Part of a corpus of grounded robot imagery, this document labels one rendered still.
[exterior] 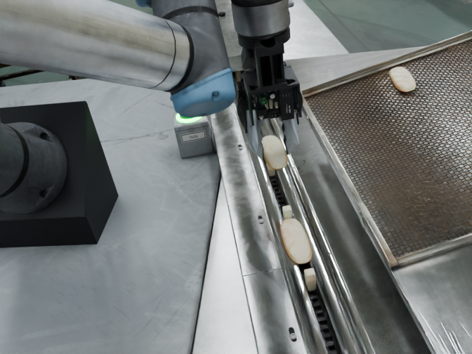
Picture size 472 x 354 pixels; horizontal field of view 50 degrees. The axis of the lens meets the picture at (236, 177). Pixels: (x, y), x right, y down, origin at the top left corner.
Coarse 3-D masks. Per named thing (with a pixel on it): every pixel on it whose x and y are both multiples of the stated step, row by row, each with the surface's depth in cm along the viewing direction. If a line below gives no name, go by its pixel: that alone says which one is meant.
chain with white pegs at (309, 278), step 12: (240, 72) 125; (240, 84) 125; (276, 180) 91; (276, 192) 88; (288, 216) 80; (300, 264) 74; (312, 276) 68; (312, 288) 69; (312, 300) 68; (324, 312) 66; (324, 336) 63; (336, 348) 61
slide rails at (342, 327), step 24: (264, 120) 107; (264, 168) 93; (264, 192) 87; (288, 192) 86; (312, 240) 76; (288, 264) 73; (312, 264) 72; (312, 312) 65; (336, 312) 65; (312, 336) 62; (336, 336) 62
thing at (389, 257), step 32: (384, 64) 103; (416, 64) 101; (320, 96) 103; (352, 96) 99; (448, 96) 89; (320, 128) 93; (352, 128) 91; (416, 128) 85; (448, 128) 82; (352, 160) 84; (384, 160) 81; (416, 160) 79; (448, 160) 77; (352, 192) 77; (448, 224) 67; (384, 256) 65; (416, 256) 64
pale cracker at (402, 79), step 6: (390, 72) 100; (396, 72) 99; (402, 72) 98; (408, 72) 98; (396, 78) 97; (402, 78) 97; (408, 78) 96; (396, 84) 96; (402, 84) 95; (408, 84) 94; (414, 84) 94; (402, 90) 94; (408, 90) 94
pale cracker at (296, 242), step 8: (288, 224) 78; (296, 224) 78; (288, 232) 76; (296, 232) 76; (304, 232) 76; (288, 240) 75; (296, 240) 75; (304, 240) 75; (288, 248) 74; (296, 248) 74; (304, 248) 73; (296, 256) 73; (304, 256) 72
